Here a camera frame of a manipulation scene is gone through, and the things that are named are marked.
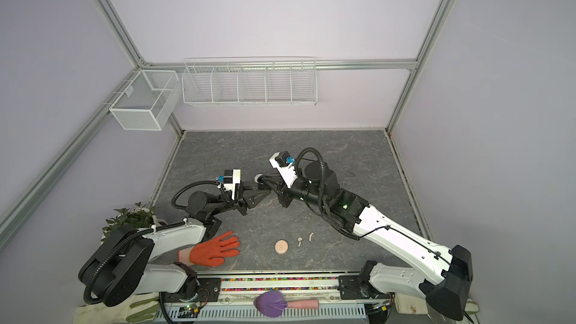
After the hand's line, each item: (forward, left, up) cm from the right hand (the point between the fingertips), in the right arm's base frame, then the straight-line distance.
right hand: (266, 179), depth 64 cm
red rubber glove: (-12, +23, -31) cm, 40 cm away
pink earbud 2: (-5, -14, -32) cm, 35 cm away
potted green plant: (-4, +45, -17) cm, 48 cm away
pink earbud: (-7, -10, -32) cm, 34 cm away
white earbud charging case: (+20, +10, -29) cm, 37 cm away
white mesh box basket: (+39, +57, -3) cm, 69 cm away
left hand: (-1, -1, -6) cm, 6 cm away
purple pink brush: (-27, -1, -30) cm, 40 cm away
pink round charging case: (-10, -3, -30) cm, 32 cm away
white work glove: (-28, +40, -28) cm, 57 cm away
